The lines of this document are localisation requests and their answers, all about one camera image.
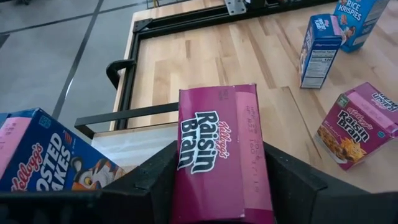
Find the silver metal bracket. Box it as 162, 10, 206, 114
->
223, 0, 248, 16

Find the black curved handle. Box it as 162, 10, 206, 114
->
105, 58, 137, 90

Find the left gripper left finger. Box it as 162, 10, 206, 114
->
101, 139, 180, 224

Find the black aluminium table frame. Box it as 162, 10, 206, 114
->
113, 0, 340, 131

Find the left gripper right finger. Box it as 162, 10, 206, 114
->
263, 141, 329, 224

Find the black shelf end rail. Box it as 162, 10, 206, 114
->
73, 101, 180, 140

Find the Frosted Flakes cereal box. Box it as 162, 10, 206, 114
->
298, 13, 348, 90
0, 107, 127, 192

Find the wooden shelf board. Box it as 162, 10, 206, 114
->
91, 123, 180, 174

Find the Rice Krispies cereal box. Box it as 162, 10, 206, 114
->
333, 0, 391, 54

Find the Raisin Bran cereal box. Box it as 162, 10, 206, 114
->
313, 82, 398, 171
170, 83, 276, 224

